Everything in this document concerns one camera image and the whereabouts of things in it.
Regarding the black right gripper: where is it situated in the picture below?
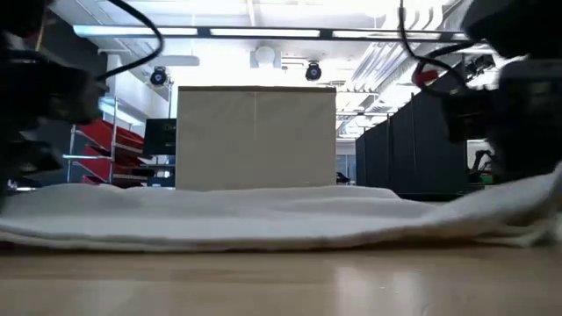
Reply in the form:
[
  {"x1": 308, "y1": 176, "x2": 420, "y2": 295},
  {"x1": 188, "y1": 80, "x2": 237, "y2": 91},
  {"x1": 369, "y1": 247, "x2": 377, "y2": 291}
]
[{"x1": 491, "y1": 56, "x2": 562, "y2": 183}]

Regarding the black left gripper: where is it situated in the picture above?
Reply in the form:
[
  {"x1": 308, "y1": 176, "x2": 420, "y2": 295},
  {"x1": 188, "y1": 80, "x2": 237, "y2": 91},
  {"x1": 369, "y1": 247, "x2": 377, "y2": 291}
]
[{"x1": 0, "y1": 47, "x2": 63, "y2": 198}]

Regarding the white towel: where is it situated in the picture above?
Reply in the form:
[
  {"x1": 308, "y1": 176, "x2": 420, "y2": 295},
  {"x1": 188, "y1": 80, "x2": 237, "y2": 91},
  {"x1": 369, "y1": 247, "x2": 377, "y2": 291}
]
[{"x1": 0, "y1": 161, "x2": 562, "y2": 254}]

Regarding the metal rack with red bins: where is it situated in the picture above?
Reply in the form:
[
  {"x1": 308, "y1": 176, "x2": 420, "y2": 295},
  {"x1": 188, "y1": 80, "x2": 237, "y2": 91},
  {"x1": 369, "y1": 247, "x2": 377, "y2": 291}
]
[{"x1": 62, "y1": 96, "x2": 177, "y2": 190}]

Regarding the black ceiling-mounted device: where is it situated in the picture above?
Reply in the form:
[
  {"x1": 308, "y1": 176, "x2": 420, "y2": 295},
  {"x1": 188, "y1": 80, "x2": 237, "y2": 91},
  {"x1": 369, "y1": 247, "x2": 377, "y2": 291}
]
[{"x1": 465, "y1": 54, "x2": 497, "y2": 78}]

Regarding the black partition curtain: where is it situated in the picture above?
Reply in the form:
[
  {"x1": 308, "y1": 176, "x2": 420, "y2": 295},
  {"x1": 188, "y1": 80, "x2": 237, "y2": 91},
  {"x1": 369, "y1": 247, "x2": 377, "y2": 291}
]
[{"x1": 355, "y1": 65, "x2": 469, "y2": 198}]

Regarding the black monitor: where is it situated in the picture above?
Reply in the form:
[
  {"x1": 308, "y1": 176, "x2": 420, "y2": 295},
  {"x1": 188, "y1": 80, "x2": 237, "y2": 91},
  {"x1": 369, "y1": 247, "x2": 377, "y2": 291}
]
[{"x1": 143, "y1": 118, "x2": 177, "y2": 156}]

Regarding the black crossbar with light strips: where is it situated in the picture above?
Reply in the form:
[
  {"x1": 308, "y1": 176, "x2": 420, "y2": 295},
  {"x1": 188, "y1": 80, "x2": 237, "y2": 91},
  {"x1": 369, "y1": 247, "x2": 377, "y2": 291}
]
[{"x1": 72, "y1": 25, "x2": 472, "y2": 44}]

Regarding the round white ceiling fixture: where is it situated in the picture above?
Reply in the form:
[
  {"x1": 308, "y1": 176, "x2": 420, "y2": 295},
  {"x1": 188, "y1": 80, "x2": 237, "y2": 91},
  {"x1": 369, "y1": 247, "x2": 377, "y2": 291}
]
[{"x1": 249, "y1": 46, "x2": 283, "y2": 69}]

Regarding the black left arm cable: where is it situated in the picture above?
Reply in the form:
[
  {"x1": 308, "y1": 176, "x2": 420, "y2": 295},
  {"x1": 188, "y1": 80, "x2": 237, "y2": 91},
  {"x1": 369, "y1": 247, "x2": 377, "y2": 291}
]
[{"x1": 96, "y1": 0, "x2": 165, "y2": 83}]

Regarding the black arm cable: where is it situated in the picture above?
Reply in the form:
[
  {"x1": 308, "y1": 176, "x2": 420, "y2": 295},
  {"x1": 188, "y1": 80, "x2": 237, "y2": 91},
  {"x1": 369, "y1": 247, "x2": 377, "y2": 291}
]
[
  {"x1": 96, "y1": 0, "x2": 165, "y2": 83},
  {"x1": 397, "y1": 0, "x2": 478, "y2": 98}
]

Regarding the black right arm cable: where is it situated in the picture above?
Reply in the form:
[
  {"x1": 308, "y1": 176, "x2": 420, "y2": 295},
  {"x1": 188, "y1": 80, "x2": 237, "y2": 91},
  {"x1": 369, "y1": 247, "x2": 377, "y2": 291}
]
[{"x1": 397, "y1": 0, "x2": 478, "y2": 98}]

